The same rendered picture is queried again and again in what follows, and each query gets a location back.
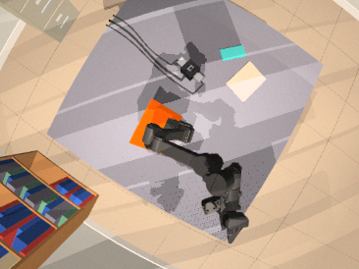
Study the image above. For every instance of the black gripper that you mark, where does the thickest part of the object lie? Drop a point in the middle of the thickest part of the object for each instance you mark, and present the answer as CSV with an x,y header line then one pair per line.
x,y
230,219

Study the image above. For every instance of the turquoise rectangular block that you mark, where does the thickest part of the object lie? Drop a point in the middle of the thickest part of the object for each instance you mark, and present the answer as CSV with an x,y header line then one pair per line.
x,y
232,52

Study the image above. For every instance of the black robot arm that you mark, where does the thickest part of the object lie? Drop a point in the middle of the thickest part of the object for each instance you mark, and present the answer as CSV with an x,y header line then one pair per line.
x,y
207,166

